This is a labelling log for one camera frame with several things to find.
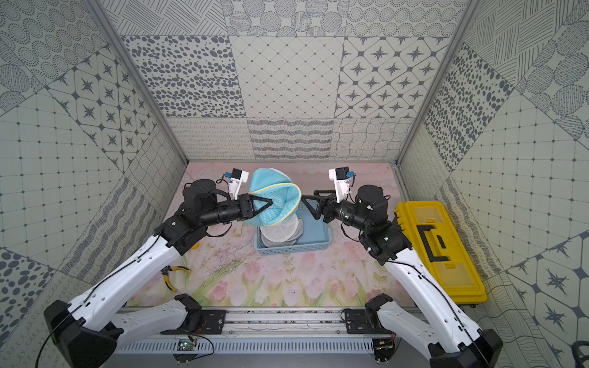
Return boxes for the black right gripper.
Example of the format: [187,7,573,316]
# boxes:
[301,189,371,233]

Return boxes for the turquoise mesh laundry bag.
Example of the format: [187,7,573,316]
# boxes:
[244,168,302,226]

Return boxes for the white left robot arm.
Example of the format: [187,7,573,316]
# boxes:
[44,179,273,367]

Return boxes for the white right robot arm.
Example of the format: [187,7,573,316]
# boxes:
[302,185,503,367]

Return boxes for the white mesh laundry bag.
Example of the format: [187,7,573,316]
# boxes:
[260,215,304,248]

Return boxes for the light blue perforated plastic basket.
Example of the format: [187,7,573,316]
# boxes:
[254,204,333,256]

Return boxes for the yellow black toolbox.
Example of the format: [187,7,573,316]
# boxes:
[395,201,488,305]

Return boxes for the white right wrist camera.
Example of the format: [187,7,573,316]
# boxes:
[328,167,355,203]

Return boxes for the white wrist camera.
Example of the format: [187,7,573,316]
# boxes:
[328,167,355,203]
[223,169,249,199]

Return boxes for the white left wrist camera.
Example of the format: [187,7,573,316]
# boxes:
[223,169,249,199]

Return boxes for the aluminium mounting rail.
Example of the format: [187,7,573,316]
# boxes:
[118,308,400,362]

